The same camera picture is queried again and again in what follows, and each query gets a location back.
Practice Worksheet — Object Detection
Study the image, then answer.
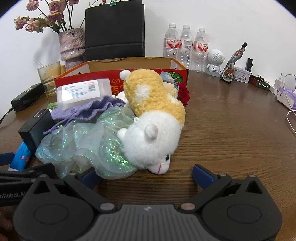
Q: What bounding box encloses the dark brown small box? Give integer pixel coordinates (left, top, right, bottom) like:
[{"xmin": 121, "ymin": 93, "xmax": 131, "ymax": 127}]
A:
[{"xmin": 250, "ymin": 75, "xmax": 270, "ymax": 91}]

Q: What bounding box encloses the clear plastic box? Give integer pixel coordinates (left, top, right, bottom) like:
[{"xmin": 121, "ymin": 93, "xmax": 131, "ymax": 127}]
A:
[{"xmin": 56, "ymin": 78, "xmax": 112, "ymax": 111}]

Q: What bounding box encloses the grey glass cup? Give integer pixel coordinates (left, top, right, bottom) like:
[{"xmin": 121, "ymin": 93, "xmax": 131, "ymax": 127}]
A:
[{"xmin": 37, "ymin": 61, "xmax": 62, "ymax": 96}]

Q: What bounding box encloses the black plug charger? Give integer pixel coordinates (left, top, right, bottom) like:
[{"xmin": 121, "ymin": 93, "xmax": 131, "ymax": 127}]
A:
[{"xmin": 18, "ymin": 109, "xmax": 56, "ymax": 151}]

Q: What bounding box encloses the purple knitted pouch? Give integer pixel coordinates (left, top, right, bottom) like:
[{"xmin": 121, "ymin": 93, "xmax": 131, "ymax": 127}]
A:
[{"xmin": 43, "ymin": 95, "xmax": 126, "ymax": 135}]

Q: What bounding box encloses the iridescent organza bag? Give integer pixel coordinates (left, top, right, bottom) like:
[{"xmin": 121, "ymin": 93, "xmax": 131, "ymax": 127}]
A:
[{"xmin": 35, "ymin": 107, "xmax": 139, "ymax": 180}]

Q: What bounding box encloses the black adapter cable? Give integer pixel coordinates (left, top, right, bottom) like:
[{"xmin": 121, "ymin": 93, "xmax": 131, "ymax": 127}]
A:
[{"xmin": 0, "ymin": 107, "xmax": 14, "ymax": 124}]

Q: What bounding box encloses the white printed tin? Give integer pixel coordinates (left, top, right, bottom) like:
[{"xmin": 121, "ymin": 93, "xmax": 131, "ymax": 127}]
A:
[{"xmin": 232, "ymin": 67, "xmax": 251, "ymax": 84}]

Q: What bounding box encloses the clear plastic water bottle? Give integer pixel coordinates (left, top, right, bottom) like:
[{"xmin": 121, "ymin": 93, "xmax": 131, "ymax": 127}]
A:
[
  {"xmin": 164, "ymin": 23, "xmax": 181, "ymax": 61},
  {"xmin": 179, "ymin": 25, "xmax": 194, "ymax": 70},
  {"xmin": 192, "ymin": 27, "xmax": 209, "ymax": 73}
]

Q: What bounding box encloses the white cable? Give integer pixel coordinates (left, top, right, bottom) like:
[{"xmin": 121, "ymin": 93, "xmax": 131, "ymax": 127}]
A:
[{"xmin": 285, "ymin": 109, "xmax": 296, "ymax": 136}]

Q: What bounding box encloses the black power adapter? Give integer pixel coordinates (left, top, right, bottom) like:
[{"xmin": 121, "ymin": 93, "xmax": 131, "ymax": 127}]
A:
[{"xmin": 11, "ymin": 83, "xmax": 45, "ymax": 112}]

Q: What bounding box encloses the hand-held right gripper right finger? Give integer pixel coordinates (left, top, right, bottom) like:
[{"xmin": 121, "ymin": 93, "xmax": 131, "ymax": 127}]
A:
[{"xmin": 179, "ymin": 164, "xmax": 270, "ymax": 212}]

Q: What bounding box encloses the purple and white box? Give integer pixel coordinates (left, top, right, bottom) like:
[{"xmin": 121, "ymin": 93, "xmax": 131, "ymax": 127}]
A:
[{"xmin": 277, "ymin": 88, "xmax": 296, "ymax": 110}]

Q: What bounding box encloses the yellow and white plush toy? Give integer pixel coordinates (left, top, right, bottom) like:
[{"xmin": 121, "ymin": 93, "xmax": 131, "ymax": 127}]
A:
[{"xmin": 117, "ymin": 69, "xmax": 186, "ymax": 175}]

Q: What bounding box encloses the red fabric rose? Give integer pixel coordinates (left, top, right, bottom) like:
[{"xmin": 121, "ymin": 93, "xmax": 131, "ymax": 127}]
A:
[{"xmin": 178, "ymin": 83, "xmax": 191, "ymax": 107}]

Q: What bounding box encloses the white robot speaker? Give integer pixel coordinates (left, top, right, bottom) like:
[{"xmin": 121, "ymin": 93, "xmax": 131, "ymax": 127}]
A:
[{"xmin": 205, "ymin": 49, "xmax": 226, "ymax": 77}]

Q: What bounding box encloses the dried pink flower bunch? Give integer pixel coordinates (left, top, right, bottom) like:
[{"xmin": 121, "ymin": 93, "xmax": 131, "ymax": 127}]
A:
[{"xmin": 14, "ymin": 0, "xmax": 109, "ymax": 34}]

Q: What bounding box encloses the purple ceramic vase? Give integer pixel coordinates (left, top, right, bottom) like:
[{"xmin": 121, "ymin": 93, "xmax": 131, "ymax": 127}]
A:
[{"xmin": 58, "ymin": 28, "xmax": 86, "ymax": 71}]

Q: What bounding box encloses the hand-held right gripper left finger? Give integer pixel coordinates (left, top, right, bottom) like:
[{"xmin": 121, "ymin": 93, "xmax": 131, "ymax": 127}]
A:
[{"xmin": 27, "ymin": 167, "xmax": 115, "ymax": 213}]

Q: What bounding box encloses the decorated bottle with black cap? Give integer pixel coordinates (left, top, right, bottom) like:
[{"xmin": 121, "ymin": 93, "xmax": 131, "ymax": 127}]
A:
[{"xmin": 220, "ymin": 42, "xmax": 248, "ymax": 82}]

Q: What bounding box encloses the blue packet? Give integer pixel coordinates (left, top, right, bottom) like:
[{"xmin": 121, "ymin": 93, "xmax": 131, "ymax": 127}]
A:
[{"xmin": 8, "ymin": 141, "xmax": 32, "ymax": 172}]

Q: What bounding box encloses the white plug charger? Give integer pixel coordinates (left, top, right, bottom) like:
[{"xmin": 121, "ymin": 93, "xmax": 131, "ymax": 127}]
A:
[{"xmin": 269, "ymin": 78, "xmax": 282, "ymax": 95}]

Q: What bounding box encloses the clear glass stirring rod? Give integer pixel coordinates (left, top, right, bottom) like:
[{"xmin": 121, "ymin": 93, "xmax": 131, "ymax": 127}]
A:
[{"xmin": 38, "ymin": 62, "xmax": 50, "ymax": 80}]

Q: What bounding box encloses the red cardboard box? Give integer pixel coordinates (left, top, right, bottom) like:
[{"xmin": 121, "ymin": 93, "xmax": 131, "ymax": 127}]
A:
[{"xmin": 54, "ymin": 57, "xmax": 189, "ymax": 109}]

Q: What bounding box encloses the black paper bag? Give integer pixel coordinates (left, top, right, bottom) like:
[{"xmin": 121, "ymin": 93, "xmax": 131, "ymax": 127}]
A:
[{"xmin": 84, "ymin": 0, "xmax": 146, "ymax": 62}]

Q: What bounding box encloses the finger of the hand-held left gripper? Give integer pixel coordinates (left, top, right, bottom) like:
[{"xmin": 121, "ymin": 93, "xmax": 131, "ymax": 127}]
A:
[
  {"xmin": 0, "ymin": 163, "xmax": 56, "ymax": 180},
  {"xmin": 0, "ymin": 152, "xmax": 17, "ymax": 166}
]

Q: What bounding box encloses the wooden desk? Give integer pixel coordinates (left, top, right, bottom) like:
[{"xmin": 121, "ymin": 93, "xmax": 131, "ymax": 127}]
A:
[{"xmin": 0, "ymin": 70, "xmax": 296, "ymax": 241}]

